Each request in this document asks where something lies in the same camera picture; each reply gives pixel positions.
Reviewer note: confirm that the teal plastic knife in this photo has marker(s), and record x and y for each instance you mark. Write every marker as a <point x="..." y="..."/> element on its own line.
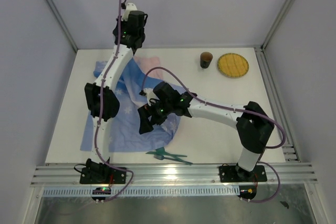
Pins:
<point x="151" y="153"/>

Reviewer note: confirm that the blue pink Elsa cloth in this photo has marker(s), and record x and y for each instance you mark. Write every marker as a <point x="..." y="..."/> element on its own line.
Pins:
<point x="124" y="134"/>

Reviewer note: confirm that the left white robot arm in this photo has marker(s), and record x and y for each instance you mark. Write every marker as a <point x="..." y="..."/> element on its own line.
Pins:
<point x="101" y="100"/>

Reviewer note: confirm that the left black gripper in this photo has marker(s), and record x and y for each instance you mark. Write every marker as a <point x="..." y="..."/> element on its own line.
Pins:
<point x="115" y="31"/>

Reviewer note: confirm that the yellow woven round plate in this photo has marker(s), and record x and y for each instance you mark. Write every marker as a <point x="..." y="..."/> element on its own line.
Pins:
<point x="232" y="65"/>

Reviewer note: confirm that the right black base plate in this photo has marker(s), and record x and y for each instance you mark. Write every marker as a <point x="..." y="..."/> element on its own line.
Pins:
<point x="235" y="174"/>

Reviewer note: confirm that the aluminium front rail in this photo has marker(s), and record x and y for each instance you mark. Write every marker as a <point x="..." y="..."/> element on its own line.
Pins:
<point x="169" y="174"/>

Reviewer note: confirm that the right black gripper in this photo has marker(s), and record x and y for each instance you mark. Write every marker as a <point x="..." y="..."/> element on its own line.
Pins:
<point x="146" y="125"/>

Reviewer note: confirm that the dark teal plastic fork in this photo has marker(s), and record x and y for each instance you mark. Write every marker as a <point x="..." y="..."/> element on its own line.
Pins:
<point x="160" y="157"/>

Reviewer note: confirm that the teal plastic spoon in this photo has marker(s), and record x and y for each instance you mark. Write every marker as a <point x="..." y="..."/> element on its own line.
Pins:
<point x="162" y="151"/>

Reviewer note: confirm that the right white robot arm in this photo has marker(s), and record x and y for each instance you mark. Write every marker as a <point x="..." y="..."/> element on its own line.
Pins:
<point x="252" y="124"/>

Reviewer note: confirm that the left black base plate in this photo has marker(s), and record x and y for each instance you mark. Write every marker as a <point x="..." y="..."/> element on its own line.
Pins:
<point x="105" y="175"/>

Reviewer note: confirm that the white slotted cable duct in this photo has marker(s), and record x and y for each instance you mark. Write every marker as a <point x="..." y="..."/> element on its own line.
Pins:
<point x="142" y="191"/>

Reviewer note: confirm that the right aluminium side rail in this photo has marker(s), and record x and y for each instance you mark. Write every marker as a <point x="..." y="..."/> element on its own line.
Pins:
<point x="289" y="148"/>

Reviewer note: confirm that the brown paper cup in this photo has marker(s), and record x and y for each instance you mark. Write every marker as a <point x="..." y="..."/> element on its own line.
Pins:
<point x="205" y="60"/>

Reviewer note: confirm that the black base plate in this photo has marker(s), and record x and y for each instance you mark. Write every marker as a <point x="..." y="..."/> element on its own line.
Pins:
<point x="105" y="175"/>
<point x="235" y="174"/>

